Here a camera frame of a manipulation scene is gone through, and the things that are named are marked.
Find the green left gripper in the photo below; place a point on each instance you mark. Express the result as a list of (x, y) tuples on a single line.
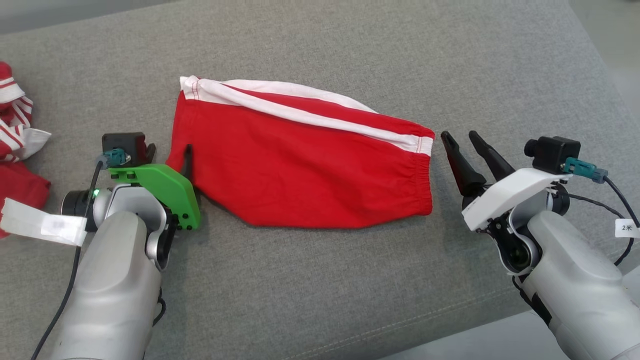
[(170, 187)]

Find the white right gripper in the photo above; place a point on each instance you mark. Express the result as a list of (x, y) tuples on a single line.
[(515, 192)]

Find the red shorts white side stripe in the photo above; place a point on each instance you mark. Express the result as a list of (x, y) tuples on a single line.
[(300, 165)]

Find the red jersey shirt white sleeves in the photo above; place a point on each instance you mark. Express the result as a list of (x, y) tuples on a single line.
[(17, 187)]

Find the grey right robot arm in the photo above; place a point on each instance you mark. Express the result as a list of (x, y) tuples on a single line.
[(575, 280)]

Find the white tape label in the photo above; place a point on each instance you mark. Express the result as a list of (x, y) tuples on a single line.
[(30, 220)]

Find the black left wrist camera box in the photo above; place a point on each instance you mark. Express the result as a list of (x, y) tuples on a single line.
[(125, 141)]

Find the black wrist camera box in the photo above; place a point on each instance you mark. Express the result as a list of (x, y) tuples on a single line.
[(125, 141), (552, 152)]

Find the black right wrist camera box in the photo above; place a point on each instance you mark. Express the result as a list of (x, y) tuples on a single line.
[(552, 152)]

